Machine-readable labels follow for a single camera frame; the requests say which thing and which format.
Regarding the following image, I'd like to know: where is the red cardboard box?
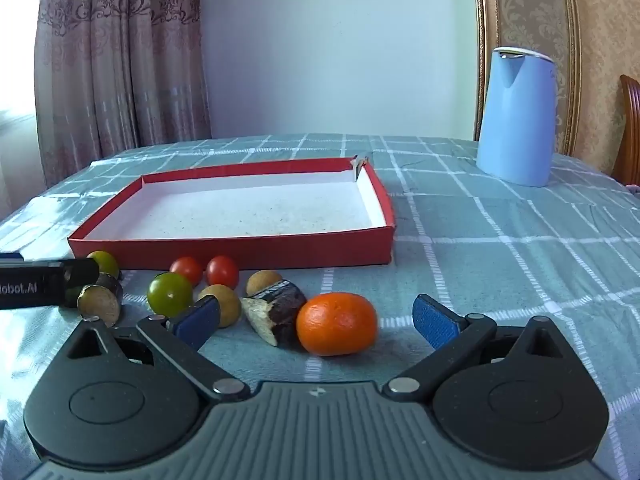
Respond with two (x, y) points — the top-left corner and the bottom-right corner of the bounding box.
(67, 156), (397, 271)

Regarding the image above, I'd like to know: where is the short sugarcane piece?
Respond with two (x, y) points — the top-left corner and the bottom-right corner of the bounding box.
(77, 273), (124, 325)

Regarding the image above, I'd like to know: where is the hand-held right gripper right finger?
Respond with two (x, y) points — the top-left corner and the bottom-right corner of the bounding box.
(382, 294), (568, 403)

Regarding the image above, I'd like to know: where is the red cherry tomato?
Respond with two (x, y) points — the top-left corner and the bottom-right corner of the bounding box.
(206, 255), (240, 291)
(170, 256), (203, 287)

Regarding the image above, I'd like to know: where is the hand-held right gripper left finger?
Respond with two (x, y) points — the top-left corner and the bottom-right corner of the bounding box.
(65, 296), (251, 403)

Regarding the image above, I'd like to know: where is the dark square block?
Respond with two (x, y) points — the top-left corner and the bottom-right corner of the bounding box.
(241, 280), (308, 347)

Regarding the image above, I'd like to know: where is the pink patterned curtain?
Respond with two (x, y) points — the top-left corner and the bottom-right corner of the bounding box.
(32, 0), (213, 186)

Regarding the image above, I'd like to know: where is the tan longan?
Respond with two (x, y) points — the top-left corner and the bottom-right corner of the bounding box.
(246, 270), (284, 297)
(197, 284), (242, 329)

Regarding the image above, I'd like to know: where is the orange mandarin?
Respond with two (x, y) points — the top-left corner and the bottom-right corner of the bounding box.
(296, 292), (378, 357)

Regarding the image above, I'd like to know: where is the green tomato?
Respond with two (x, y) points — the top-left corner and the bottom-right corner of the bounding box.
(87, 251), (121, 281)

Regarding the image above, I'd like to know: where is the wooden chair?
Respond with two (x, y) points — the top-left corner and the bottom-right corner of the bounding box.
(612, 74), (640, 188)

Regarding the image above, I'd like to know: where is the gold framed wall panel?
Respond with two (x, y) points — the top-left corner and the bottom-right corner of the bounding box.
(470, 0), (583, 158)

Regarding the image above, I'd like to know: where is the green cylinder toy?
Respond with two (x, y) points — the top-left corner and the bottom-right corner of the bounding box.
(146, 271), (194, 317)

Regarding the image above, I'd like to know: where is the blue kettle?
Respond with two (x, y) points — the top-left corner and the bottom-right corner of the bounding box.
(475, 46), (557, 188)

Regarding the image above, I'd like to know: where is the green checked tablecloth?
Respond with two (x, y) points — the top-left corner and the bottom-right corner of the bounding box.
(0, 132), (640, 480)

